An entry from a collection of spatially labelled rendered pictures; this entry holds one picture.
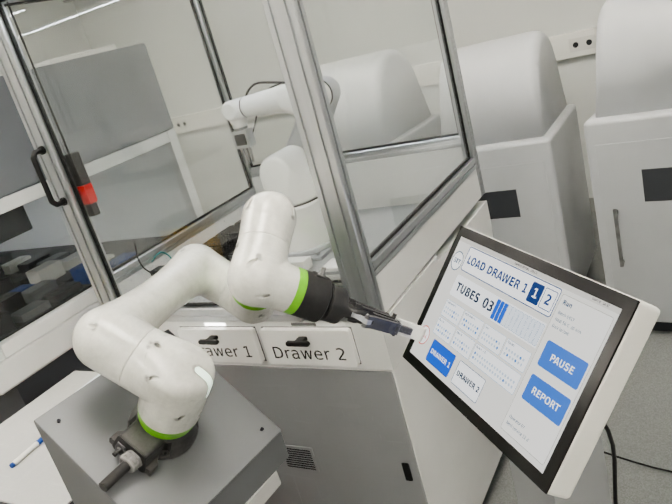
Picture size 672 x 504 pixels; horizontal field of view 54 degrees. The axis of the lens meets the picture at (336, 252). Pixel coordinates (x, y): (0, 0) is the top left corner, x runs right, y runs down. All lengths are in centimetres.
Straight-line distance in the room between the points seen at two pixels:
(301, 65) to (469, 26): 332
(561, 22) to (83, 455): 386
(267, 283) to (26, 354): 149
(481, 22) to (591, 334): 383
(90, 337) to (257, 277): 35
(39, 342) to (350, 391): 121
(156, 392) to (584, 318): 77
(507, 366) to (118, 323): 73
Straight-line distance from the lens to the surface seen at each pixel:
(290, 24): 152
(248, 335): 191
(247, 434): 155
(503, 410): 116
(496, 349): 121
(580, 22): 457
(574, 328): 109
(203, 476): 148
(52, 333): 261
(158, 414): 136
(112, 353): 133
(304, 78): 152
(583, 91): 464
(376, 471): 200
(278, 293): 122
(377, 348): 172
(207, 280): 165
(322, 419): 197
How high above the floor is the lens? 167
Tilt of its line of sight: 19 degrees down
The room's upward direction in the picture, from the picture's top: 16 degrees counter-clockwise
